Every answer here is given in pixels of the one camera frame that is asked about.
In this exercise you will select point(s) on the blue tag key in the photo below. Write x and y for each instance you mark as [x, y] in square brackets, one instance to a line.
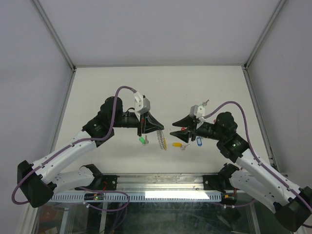
[199, 141]

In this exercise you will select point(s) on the keyring with yellow handle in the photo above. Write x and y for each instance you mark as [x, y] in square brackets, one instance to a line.
[161, 140]

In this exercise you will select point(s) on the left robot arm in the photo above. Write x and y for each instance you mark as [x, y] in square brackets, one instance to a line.
[41, 180]

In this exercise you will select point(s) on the bright green tag key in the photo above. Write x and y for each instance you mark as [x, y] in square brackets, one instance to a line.
[144, 140]

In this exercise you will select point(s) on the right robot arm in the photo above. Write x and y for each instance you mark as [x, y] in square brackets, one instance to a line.
[290, 204]

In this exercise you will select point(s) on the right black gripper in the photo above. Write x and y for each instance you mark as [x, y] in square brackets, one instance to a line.
[188, 121]

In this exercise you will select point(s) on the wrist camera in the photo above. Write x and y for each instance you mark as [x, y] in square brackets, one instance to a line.
[198, 112]
[141, 104]

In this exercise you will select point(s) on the light green tag key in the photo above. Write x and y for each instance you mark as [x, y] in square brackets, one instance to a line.
[204, 104]

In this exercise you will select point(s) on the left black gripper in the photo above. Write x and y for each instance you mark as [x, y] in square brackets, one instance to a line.
[148, 124]

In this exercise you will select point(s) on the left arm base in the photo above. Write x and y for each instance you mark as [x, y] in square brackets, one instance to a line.
[99, 180]

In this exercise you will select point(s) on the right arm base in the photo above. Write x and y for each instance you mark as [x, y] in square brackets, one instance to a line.
[220, 181]

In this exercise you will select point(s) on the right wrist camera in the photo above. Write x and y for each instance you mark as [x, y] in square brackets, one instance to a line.
[198, 112]

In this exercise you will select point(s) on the aluminium mounting rail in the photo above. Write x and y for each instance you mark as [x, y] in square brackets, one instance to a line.
[153, 182]

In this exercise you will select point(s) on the white slotted cable duct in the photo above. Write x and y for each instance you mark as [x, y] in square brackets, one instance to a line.
[150, 196]

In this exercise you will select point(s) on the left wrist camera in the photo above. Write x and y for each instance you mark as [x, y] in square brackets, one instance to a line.
[141, 104]

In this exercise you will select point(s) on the yellow tag key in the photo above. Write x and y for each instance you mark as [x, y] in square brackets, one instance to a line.
[182, 146]

